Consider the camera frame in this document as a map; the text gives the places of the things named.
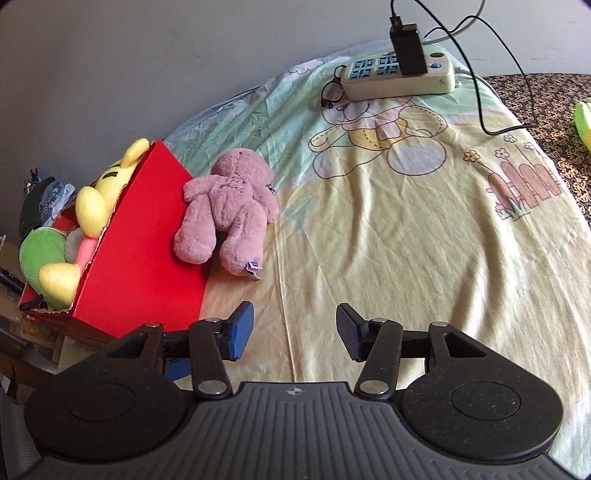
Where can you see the black eyeglasses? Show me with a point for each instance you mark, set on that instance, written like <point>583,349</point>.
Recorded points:
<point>330,94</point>

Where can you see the green and yellow plush toy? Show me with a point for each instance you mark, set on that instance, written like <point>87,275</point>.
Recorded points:
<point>584,122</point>

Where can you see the cartoon printed bedsheet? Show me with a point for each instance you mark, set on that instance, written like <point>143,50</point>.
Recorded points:
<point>392,254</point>

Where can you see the pile of clothes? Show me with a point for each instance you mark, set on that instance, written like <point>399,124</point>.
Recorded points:
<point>51,198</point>

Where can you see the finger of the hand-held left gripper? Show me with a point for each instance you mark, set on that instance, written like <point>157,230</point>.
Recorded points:
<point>178,369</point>

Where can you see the yellow plush tiger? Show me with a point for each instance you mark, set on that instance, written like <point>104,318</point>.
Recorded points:
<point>92,207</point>

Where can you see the pink plush bear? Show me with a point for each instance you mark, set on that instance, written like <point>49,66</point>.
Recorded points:
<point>231,207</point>

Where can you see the dark patterned blanket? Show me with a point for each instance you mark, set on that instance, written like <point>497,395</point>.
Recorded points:
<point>554,115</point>

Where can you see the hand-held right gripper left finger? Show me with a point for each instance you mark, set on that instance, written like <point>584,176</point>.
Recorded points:
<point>240,330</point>

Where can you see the black charger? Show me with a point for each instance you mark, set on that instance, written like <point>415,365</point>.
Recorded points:
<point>408,50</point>

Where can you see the red cardboard box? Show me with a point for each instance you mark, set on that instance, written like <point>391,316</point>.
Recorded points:
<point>147,240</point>

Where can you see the cream power strip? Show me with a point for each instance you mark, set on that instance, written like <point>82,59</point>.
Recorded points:
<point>397,85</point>

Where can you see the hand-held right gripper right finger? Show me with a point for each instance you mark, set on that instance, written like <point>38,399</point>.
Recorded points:
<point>348,332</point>

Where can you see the green plush bean toy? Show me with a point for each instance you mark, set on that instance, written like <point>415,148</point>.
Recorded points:
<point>41,254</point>

